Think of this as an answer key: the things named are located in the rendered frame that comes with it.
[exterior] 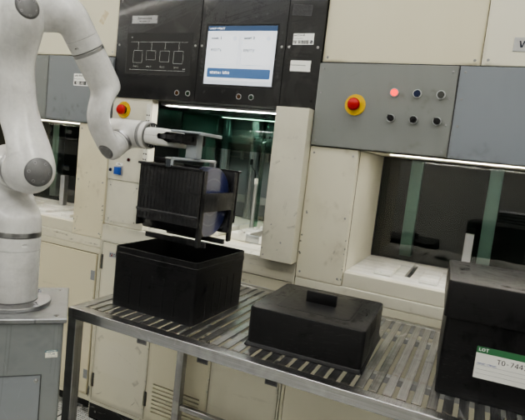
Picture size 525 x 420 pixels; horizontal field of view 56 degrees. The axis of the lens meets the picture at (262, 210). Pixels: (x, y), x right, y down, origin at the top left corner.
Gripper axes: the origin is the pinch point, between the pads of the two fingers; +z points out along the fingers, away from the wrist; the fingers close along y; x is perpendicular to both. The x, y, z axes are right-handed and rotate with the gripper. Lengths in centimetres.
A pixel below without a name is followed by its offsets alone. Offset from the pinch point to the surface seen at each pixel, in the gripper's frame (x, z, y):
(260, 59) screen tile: 31.5, -1.2, -38.6
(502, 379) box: -43, 87, 10
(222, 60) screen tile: 31, -16, -38
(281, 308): -39, 37, 11
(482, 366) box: -41, 83, 10
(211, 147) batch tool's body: 0, -48, -88
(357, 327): -39, 56, 11
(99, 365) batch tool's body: -100, -63, -39
